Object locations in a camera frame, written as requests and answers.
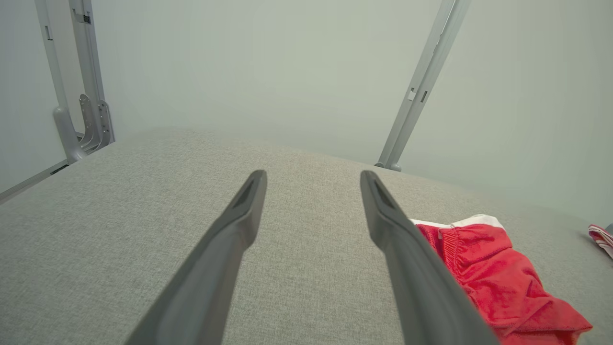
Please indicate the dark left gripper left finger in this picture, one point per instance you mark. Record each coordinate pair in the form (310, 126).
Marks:
(215, 278)

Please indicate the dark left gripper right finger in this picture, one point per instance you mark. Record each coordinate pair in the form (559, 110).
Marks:
(412, 278)

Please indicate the red shorts with white trim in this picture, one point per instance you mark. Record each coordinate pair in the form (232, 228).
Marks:
(503, 278)

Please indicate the red white-sleeved jersey shirt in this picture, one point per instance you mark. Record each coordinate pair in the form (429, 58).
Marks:
(604, 238)

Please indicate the grey single-post metal frame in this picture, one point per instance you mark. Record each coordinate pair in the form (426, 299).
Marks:
(422, 81)

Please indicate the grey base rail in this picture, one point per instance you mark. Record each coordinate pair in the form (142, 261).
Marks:
(28, 184)

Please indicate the grey double-post metal frame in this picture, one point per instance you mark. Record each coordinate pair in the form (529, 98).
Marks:
(64, 129)

